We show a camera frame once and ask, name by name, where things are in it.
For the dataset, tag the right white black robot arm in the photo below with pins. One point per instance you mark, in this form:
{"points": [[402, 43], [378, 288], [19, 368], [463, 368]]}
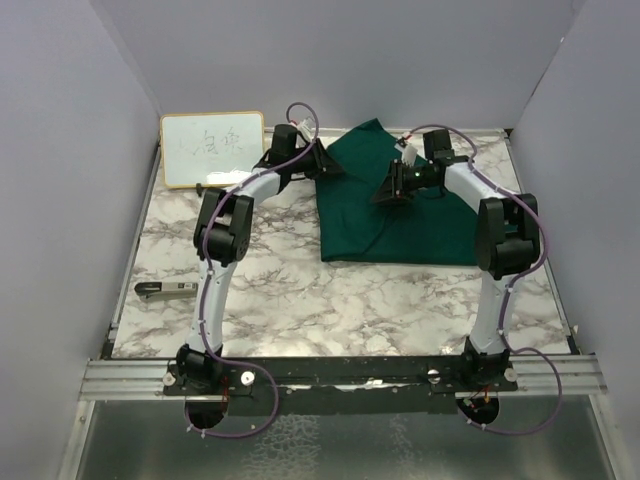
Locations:
{"points": [[507, 243]]}

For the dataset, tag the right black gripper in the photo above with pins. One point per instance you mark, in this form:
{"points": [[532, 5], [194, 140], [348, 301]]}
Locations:
{"points": [[393, 187]]}

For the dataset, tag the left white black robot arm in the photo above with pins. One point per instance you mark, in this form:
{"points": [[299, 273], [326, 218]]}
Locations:
{"points": [[223, 233]]}

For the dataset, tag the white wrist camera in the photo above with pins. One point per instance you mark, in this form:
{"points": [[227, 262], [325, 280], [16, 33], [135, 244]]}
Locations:
{"points": [[408, 151], [306, 128]]}

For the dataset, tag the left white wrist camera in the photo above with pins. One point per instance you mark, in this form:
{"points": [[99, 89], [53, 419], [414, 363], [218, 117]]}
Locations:
{"points": [[306, 128]]}

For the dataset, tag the green surgical drape cloth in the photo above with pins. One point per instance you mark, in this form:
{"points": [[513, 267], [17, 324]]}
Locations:
{"points": [[433, 228]]}

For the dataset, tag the small framed whiteboard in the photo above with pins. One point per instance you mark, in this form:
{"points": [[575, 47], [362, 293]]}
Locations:
{"points": [[210, 149]]}

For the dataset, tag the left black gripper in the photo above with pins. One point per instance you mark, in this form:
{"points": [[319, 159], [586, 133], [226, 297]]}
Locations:
{"points": [[322, 163]]}

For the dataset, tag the black mounting base rail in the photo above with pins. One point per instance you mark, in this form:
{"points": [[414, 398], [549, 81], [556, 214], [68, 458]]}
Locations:
{"points": [[330, 382]]}

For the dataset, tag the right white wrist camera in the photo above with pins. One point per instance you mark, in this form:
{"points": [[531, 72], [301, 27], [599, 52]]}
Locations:
{"points": [[408, 151]]}

